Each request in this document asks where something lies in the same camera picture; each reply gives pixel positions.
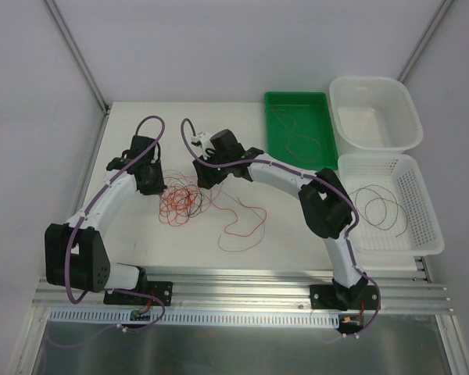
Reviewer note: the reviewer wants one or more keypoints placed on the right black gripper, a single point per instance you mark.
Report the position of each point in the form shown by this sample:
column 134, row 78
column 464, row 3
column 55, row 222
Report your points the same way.
column 205, row 174

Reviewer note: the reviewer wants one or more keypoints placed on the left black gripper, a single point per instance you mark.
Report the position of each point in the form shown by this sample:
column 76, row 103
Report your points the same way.
column 152, row 184

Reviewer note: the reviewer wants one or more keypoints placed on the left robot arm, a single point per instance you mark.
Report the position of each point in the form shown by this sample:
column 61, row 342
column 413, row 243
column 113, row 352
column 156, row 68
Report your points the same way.
column 75, row 251

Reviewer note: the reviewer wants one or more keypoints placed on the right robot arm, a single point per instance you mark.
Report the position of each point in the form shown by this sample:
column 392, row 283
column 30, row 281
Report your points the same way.
column 328, row 212

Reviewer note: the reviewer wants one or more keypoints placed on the green plastic tray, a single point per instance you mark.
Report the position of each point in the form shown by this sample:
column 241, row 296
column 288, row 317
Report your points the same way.
column 299, row 129

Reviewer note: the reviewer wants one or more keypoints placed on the white plastic tub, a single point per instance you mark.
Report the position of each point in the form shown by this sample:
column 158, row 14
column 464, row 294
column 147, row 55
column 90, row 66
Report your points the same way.
column 373, row 114

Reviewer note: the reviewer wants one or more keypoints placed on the white perforated basket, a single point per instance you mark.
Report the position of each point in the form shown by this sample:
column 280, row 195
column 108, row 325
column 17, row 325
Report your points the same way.
column 395, row 209

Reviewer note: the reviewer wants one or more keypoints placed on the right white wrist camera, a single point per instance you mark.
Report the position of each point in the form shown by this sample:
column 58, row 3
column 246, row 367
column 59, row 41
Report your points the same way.
column 202, row 140

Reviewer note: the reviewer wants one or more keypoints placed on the left aluminium corner post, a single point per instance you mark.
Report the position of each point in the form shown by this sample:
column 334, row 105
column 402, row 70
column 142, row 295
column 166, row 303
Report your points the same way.
column 63, row 28

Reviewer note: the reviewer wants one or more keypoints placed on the aluminium corner post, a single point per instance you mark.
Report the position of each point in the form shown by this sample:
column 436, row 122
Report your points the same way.
column 424, row 40
column 63, row 28

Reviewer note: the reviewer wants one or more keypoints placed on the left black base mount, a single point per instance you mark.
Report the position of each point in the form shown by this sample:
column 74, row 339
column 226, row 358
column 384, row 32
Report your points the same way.
column 163, row 290

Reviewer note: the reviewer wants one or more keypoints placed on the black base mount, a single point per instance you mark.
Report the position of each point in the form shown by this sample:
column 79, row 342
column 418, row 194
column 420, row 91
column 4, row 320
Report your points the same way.
column 163, row 290
column 323, row 296

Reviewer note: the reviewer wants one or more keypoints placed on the white slotted cable duct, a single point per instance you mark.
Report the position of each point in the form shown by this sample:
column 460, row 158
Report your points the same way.
column 196, row 318

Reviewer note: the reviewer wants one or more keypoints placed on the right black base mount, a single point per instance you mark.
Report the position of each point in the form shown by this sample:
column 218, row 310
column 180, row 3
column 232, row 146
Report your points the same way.
column 323, row 296

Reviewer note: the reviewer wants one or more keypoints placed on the aluminium rail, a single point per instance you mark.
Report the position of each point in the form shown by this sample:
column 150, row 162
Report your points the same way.
column 402, row 292

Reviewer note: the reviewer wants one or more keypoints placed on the right aluminium corner post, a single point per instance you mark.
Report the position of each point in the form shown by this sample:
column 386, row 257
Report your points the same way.
column 424, row 40

